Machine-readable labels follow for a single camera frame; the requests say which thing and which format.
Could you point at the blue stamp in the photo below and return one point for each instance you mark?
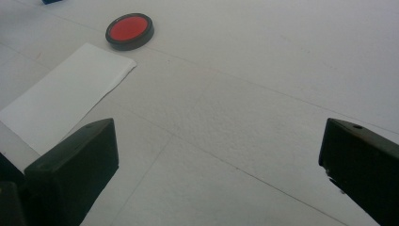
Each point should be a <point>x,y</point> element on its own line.
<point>51,1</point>

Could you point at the white paper sheet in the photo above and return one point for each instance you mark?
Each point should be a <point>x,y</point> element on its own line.
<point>62,97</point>

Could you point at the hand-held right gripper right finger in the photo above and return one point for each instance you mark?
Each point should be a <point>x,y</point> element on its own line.
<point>367,169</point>

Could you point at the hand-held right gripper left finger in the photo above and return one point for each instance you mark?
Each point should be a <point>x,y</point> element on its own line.
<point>72,166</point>

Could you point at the round red ink pad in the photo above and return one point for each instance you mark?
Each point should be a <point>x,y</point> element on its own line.
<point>128,29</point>

